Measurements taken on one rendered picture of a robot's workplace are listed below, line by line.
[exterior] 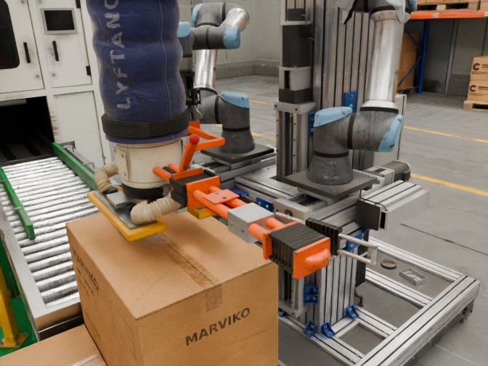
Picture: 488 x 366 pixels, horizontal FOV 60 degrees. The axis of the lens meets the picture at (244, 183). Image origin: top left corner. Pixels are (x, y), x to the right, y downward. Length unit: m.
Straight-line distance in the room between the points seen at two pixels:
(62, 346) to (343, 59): 1.38
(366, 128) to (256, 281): 0.56
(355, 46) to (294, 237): 1.08
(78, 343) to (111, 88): 0.90
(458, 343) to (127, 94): 2.02
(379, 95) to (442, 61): 8.57
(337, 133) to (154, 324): 0.76
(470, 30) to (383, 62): 8.40
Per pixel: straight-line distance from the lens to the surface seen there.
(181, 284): 1.07
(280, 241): 0.69
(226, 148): 1.72
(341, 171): 1.38
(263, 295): 1.17
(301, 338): 2.02
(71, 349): 1.60
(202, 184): 0.93
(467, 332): 2.59
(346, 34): 1.61
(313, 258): 0.67
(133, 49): 1.04
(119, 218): 1.13
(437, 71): 9.96
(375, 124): 1.33
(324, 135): 1.35
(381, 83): 1.36
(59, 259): 2.15
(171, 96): 1.07
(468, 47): 9.76
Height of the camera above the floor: 1.53
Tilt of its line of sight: 21 degrees down
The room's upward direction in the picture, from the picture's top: 2 degrees counter-clockwise
